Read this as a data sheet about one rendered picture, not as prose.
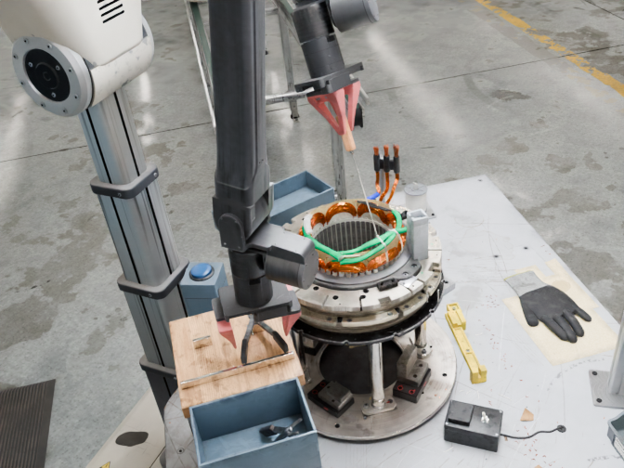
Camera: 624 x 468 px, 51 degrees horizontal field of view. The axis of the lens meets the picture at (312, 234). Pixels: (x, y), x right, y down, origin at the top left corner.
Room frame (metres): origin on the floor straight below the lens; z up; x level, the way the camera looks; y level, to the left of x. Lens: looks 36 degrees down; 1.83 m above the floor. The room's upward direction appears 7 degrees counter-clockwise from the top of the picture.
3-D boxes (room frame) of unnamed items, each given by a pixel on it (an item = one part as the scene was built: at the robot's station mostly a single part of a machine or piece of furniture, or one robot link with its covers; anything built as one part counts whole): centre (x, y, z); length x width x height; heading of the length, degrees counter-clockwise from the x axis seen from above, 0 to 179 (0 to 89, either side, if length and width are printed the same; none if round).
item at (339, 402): (0.86, -0.01, 0.83); 0.05 x 0.04 x 0.02; 43
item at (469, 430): (0.76, -0.25, 0.81); 0.10 x 0.06 x 0.06; 66
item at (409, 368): (0.89, -0.16, 0.85); 0.06 x 0.04 x 0.05; 147
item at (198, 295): (1.02, 0.22, 0.91); 0.07 x 0.07 x 0.25; 79
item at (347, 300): (0.96, -0.07, 1.09); 0.32 x 0.32 x 0.01
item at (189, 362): (0.78, 0.15, 1.05); 0.20 x 0.19 x 0.02; 12
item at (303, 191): (1.21, 0.07, 0.92); 0.25 x 0.11 x 0.28; 120
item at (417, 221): (0.92, -0.18, 1.14); 0.03 x 0.03 x 0.09; 15
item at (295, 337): (0.95, 0.06, 0.91); 0.02 x 0.02 x 0.21
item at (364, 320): (0.82, -0.08, 1.05); 0.09 x 0.04 x 0.01; 105
